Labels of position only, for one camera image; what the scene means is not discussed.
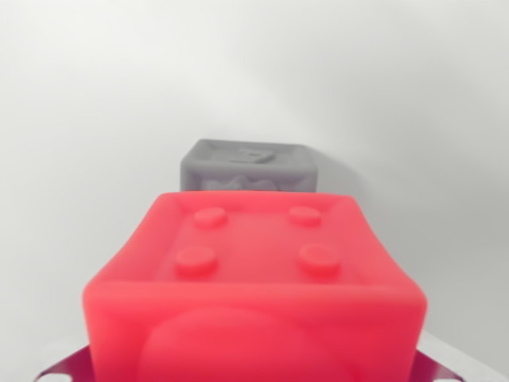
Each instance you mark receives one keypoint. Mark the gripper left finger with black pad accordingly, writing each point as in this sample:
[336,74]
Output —
[67,366]

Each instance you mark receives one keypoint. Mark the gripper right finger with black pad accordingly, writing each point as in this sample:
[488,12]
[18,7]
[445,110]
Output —
[441,364]

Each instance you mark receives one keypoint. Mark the red cube with studs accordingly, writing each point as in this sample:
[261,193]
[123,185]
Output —
[254,278]

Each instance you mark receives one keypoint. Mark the grey embossed cube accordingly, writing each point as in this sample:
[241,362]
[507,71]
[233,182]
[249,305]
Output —
[222,167]

